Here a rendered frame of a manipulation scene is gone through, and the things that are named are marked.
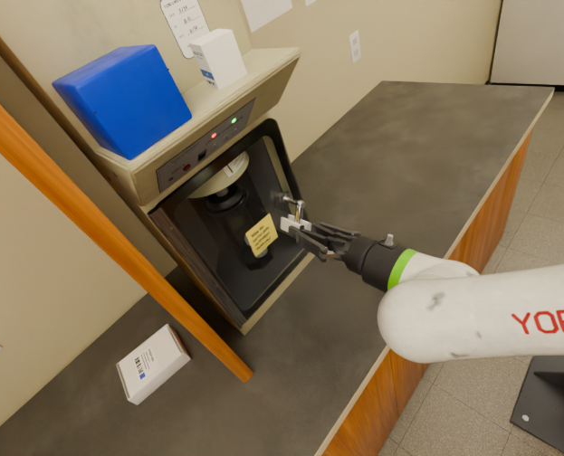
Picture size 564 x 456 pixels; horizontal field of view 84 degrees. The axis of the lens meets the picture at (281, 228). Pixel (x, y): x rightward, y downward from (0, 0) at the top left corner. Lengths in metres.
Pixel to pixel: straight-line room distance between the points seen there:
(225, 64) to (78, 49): 0.18
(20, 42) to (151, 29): 0.16
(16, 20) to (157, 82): 0.16
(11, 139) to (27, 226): 0.59
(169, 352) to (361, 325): 0.49
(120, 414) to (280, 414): 0.41
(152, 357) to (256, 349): 0.27
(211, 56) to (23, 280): 0.76
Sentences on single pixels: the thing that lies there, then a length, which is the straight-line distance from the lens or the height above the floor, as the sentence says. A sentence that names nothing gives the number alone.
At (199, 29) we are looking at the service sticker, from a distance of 0.58.
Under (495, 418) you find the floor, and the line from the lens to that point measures 1.75.
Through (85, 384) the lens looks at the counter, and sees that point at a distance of 1.10.
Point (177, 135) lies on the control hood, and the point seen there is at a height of 1.51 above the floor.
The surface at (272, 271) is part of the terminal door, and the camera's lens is 0.80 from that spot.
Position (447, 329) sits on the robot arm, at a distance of 0.42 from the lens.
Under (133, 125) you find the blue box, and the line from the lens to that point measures 0.41.
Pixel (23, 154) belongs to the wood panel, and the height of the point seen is 1.57.
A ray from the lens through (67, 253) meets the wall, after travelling 1.03.
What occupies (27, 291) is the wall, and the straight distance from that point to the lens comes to 1.06.
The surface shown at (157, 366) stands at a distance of 0.91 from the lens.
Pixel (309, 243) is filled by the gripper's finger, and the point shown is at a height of 1.18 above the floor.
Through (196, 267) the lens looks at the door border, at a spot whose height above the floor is 1.24.
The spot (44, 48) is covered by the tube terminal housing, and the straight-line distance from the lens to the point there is 0.50.
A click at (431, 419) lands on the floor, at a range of 1.71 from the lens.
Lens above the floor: 1.66
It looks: 43 degrees down
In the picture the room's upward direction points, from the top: 23 degrees counter-clockwise
